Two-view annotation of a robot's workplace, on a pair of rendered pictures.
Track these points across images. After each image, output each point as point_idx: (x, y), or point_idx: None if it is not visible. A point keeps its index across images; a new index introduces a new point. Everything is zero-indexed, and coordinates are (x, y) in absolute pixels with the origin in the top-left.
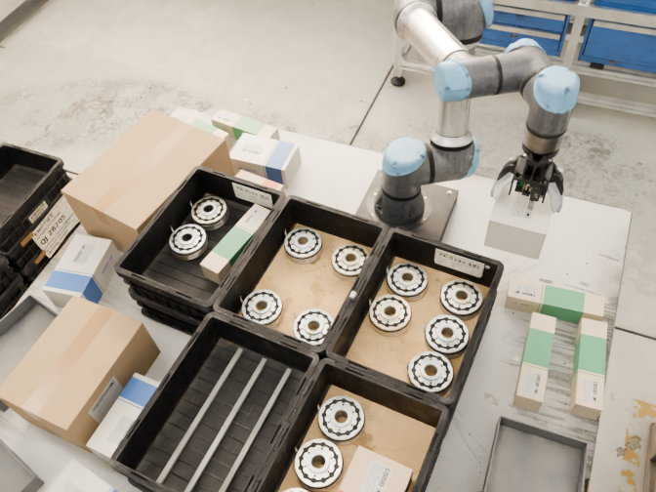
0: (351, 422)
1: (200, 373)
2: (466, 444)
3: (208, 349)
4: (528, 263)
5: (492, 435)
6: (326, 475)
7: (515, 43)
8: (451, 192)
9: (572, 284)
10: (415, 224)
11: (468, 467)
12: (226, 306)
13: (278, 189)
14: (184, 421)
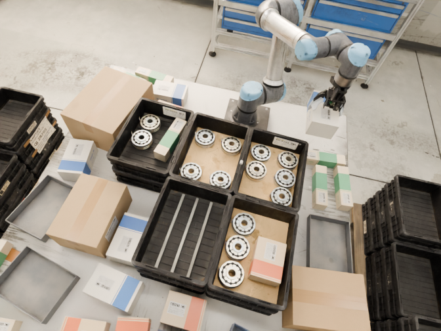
0: (249, 224)
1: (164, 209)
2: None
3: (167, 196)
4: (306, 141)
5: (306, 223)
6: (243, 253)
7: (333, 31)
8: (267, 109)
9: (327, 150)
10: (253, 125)
11: (298, 239)
12: (174, 172)
13: None
14: (161, 234)
